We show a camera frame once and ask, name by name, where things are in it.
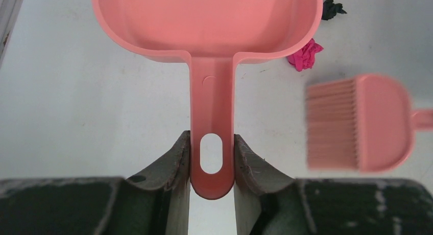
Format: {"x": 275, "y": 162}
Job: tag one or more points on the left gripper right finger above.
{"x": 267, "y": 201}

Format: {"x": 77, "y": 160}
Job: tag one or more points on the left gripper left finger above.
{"x": 153, "y": 201}

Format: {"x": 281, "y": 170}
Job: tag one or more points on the pink plastic hand brush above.
{"x": 366, "y": 124}

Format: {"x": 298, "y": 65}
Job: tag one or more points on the pink plastic dustpan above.
{"x": 212, "y": 37}

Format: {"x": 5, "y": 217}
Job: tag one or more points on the magenta paper scrap large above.
{"x": 305, "y": 57}

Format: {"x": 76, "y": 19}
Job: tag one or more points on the small black paper scrap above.
{"x": 331, "y": 9}

